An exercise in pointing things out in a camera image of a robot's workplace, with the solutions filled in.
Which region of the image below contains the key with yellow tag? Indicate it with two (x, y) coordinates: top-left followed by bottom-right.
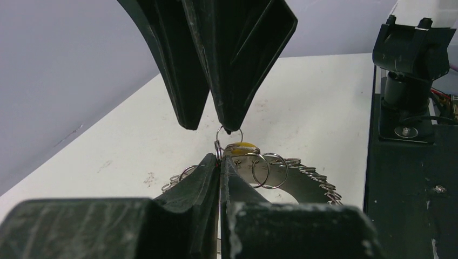
(214, 126), (260, 159)

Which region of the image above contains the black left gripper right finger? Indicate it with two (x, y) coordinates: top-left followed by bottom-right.
(220, 156), (386, 258)

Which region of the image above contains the metal disc with key rings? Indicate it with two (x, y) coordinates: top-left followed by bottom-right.
(160, 139), (344, 207)

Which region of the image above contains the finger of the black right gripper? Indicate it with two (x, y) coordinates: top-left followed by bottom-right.
(183, 0), (298, 132)
(119, 0), (210, 130)

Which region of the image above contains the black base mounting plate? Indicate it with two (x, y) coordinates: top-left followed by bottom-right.
(363, 68), (457, 258)

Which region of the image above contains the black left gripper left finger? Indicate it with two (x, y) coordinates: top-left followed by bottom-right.
(1, 154), (219, 258)

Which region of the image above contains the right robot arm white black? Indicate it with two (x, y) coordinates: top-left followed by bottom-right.
(120, 1), (457, 133)

